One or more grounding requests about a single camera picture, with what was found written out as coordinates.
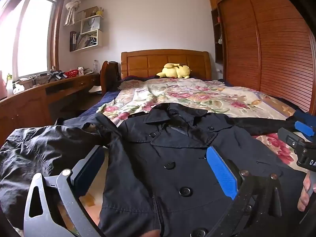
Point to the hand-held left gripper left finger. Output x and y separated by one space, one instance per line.
88 167

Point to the black wrinkled jacket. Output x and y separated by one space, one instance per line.
37 148

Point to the white wall shelf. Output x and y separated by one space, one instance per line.
100 39

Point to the red basket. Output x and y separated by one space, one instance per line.
71 74

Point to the navy bed sheet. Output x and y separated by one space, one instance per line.
98 101

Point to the clear water bottle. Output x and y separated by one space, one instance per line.
95 65

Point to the pink bottle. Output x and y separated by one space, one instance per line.
3 86

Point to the wooden bed headboard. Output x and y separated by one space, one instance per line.
148 61

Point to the white papers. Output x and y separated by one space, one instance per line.
95 90

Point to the wooden slatted wardrobe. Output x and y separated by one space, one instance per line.
271 54

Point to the black devices on desk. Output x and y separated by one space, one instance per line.
56 75

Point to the wooden chair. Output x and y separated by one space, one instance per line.
104 76

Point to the yellow plush toy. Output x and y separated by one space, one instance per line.
175 71

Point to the row of books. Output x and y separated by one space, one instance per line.
82 40

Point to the white bottle green cap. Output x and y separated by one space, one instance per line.
9 86

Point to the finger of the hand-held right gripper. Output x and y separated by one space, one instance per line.
305 128
290 138

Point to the small white figurine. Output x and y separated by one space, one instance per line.
220 39

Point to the navy blue cloth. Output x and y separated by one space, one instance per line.
305 117

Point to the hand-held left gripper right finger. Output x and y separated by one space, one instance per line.
222 172

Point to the wooden desk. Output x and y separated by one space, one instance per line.
29 103

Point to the white paper bag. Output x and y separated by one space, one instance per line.
90 24

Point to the small white carton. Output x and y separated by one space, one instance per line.
81 71

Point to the floral blanket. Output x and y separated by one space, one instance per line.
197 93

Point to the dark navy trench coat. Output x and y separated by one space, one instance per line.
172 177

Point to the wood framed window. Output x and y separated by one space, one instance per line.
37 34

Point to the cardboard box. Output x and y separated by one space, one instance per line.
87 13

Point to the white plastic bag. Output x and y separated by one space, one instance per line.
18 88

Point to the person's right hand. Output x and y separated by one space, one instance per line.
305 190

